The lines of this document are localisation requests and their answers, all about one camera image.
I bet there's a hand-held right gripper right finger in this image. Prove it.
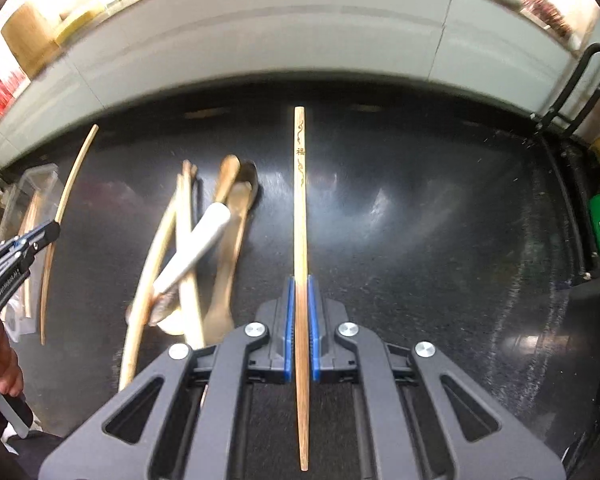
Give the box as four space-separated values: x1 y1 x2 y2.
307 276 566 480

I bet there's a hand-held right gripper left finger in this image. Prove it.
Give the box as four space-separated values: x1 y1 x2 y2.
40 277 296 480

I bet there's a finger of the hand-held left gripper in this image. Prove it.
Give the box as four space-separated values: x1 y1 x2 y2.
15 221 61 246
5 233 60 266

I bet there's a wooden chopstick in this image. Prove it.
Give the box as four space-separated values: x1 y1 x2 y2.
293 106 312 472
118 160 193 392
22 192 43 318
39 124 100 346
176 162 207 348

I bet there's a clear plastic container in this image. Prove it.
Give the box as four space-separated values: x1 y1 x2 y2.
0 164 58 336

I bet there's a wooden spoon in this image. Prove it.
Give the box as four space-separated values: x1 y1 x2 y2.
202 182 253 348

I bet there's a white-handled spoon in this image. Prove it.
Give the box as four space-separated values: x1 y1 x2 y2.
127 206 232 331

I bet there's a gold metal spoon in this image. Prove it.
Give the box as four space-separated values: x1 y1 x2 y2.
152 155 242 336

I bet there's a person's left hand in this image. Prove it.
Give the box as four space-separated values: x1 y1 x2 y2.
0 317 26 397

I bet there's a pink dish soap bottle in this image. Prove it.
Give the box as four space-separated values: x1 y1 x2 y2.
0 57 28 116

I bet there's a bamboo utensil holder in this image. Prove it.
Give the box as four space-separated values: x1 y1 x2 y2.
0 2 61 78

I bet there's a yellow sponge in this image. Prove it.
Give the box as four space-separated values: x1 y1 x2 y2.
55 7 106 43

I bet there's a dark stove top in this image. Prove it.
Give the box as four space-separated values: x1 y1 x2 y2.
555 290 600 461

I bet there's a bag of dried red chili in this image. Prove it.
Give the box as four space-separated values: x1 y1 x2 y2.
520 0 568 36

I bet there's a black wire rack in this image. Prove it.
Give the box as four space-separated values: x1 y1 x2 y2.
530 42 600 283

